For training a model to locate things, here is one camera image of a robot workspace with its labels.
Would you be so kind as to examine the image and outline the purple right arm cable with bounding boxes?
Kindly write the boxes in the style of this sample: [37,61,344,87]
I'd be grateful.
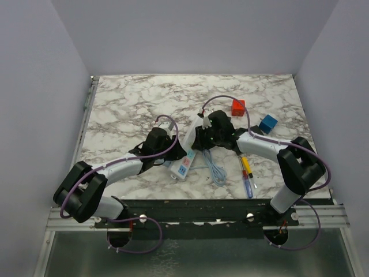
[201,95,332,250]

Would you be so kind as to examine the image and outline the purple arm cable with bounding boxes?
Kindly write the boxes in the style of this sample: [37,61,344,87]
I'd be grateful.
[201,95,332,250]
[59,114,179,254]

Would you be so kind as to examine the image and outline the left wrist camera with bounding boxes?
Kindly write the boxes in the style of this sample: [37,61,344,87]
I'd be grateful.
[158,121,174,132]

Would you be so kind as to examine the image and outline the yellow handled screwdriver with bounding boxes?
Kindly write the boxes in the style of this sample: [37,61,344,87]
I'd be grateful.
[239,156,257,188]

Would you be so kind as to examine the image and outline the blue cube plug adapter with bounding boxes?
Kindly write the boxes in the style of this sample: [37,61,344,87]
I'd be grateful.
[258,114,278,134]

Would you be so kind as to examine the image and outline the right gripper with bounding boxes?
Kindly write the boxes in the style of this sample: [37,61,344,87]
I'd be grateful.
[193,122,224,151]

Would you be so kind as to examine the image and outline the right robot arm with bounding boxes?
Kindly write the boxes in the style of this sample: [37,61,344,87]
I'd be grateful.
[191,110,326,226]

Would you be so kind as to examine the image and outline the white power strip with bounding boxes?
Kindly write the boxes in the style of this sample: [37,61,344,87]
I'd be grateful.
[168,115,203,180]

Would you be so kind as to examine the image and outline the red cube plug adapter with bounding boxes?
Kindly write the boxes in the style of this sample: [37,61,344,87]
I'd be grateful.
[231,99,245,117]

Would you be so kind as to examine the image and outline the blue handled screwdriver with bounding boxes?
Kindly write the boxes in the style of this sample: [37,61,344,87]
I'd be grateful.
[242,170,254,199]

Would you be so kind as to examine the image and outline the aluminium rail frame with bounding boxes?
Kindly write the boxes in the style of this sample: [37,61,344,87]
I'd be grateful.
[36,74,355,276]

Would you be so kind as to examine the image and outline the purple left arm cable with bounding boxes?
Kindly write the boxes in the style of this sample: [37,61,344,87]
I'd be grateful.
[59,114,179,254]

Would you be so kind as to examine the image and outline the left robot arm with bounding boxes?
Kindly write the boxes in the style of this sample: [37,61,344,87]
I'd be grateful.
[53,127,186,228]

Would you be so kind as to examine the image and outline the light blue cable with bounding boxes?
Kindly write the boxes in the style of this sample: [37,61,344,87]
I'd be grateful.
[190,148,227,187]

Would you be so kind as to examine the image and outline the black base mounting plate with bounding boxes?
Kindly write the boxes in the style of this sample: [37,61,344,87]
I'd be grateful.
[95,199,299,240]

